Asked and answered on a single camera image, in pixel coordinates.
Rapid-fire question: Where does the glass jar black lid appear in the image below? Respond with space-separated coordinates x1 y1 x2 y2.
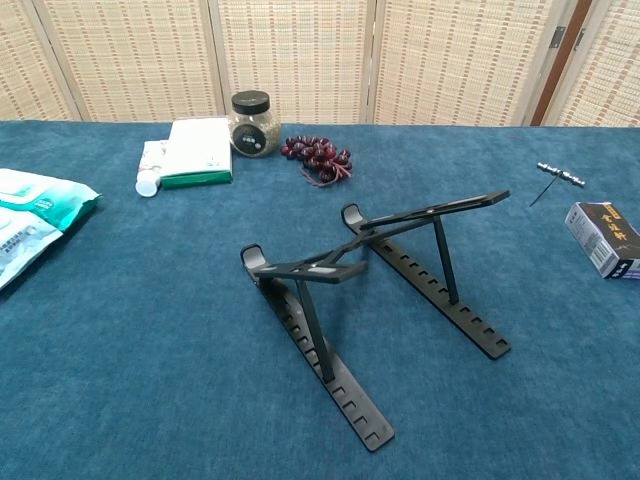
228 91 280 159

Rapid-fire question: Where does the bamboo folding screen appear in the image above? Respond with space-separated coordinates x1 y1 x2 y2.
0 0 640 129

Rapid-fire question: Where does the white green cardboard box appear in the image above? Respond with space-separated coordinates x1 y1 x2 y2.
158 117 235 191

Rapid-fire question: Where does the teal wet wipes pack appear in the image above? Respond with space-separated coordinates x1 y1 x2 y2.
0 168 103 232

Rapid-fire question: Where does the small white bottle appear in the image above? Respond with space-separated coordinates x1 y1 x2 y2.
134 140 169 198

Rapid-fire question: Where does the metal screen hinge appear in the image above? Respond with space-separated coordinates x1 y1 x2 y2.
548 25 587 51

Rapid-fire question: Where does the black box gold lettering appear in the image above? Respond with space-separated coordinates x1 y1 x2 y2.
564 201 640 281

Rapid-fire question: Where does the dark red grape bunch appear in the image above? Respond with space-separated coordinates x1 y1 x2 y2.
279 134 354 189

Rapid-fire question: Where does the blue table cloth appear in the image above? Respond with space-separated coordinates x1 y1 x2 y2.
0 119 640 480

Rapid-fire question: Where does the metal T-handle tool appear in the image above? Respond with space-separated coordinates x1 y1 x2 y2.
528 160 587 208

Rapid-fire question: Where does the black folding laptop stand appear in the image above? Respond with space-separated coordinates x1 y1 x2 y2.
239 188 512 455

